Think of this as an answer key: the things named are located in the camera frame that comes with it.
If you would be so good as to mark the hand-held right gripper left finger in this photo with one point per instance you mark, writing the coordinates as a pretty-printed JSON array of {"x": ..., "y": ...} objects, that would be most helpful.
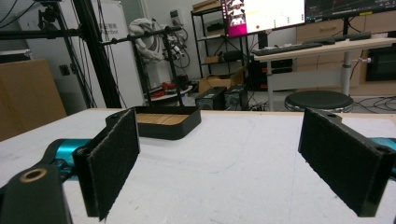
[{"x": 107, "y": 165}]

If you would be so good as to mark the black metal frame stand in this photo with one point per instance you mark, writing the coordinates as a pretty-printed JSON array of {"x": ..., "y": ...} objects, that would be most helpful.
[{"x": 93, "y": 49}]

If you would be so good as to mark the black cabinet appliance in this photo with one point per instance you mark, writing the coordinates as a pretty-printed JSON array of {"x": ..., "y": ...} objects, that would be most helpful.
[{"x": 381, "y": 63}]

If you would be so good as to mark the black metal shelf rack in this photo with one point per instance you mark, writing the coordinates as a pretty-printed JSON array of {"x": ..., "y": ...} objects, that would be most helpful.
[{"x": 214, "y": 43}]

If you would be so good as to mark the black computer tower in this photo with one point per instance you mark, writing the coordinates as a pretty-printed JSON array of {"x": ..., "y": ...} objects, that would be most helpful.
[{"x": 222, "y": 98}]

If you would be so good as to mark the brown cardboard box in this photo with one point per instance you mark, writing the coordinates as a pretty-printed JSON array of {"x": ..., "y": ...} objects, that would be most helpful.
[{"x": 216, "y": 82}]

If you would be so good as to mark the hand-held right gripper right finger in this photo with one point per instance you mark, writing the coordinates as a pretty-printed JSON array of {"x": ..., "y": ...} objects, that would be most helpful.
[{"x": 345, "y": 161}]

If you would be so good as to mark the brown cardboard sheet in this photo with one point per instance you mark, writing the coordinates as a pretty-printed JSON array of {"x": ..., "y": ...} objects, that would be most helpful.
[{"x": 26, "y": 96}]

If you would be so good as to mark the white standing board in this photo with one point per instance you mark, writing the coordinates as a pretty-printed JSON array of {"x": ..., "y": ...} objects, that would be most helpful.
[{"x": 120, "y": 53}]

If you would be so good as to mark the white height-adjustable desk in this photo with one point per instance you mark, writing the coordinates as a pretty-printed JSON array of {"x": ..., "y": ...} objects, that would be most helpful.
[{"x": 314, "y": 49}]

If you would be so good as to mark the bright computer monitor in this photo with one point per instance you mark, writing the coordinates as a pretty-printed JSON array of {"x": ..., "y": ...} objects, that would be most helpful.
[{"x": 264, "y": 14}]

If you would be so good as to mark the black tray with wooden bottom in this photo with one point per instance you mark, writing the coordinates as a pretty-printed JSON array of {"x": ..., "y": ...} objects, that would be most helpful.
[{"x": 169, "y": 121}]

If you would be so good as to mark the dark computer monitor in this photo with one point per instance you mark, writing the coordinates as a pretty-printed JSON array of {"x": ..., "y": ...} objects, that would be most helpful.
[{"x": 350, "y": 8}]

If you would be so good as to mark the black keyboard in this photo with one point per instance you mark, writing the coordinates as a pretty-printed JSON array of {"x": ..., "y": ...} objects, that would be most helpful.
[
  {"x": 286, "y": 48},
  {"x": 337, "y": 38}
]

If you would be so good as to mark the black round stool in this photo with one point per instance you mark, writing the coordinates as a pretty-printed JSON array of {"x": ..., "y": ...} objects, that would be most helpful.
[{"x": 318, "y": 101}]

